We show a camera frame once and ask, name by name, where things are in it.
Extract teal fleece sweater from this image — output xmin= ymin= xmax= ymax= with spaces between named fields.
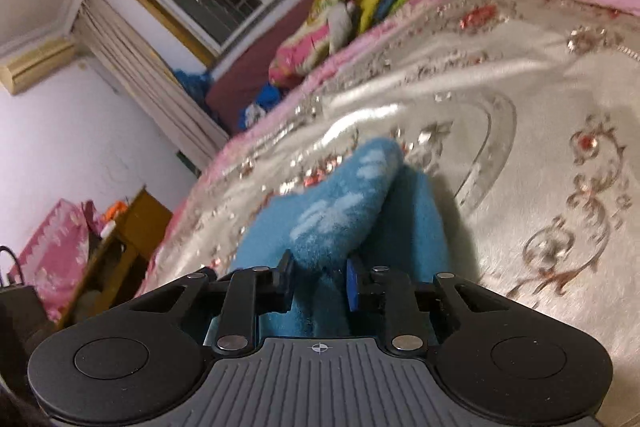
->
xmin=231 ymin=138 xmax=451 ymax=338

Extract blue clothes on sofa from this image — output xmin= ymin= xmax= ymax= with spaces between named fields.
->
xmin=239 ymin=82 xmax=288 ymax=131

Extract wooden bedside cabinet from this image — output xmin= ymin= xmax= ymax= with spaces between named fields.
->
xmin=54 ymin=188 xmax=172 ymax=331

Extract left beige curtain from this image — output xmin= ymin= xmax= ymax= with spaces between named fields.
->
xmin=73 ymin=0 xmax=228 ymax=170

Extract pink patterned cloth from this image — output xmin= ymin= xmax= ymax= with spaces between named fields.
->
xmin=9 ymin=199 xmax=104 ymax=322

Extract blue plastic bag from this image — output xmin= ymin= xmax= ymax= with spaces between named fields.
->
xmin=172 ymin=69 xmax=213 ymax=117

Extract floral satin bedspread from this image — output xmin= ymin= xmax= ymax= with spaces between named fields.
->
xmin=142 ymin=0 xmax=639 ymax=426

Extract pink floral pillow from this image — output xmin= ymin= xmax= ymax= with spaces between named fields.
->
xmin=268 ymin=0 xmax=355 ymax=90

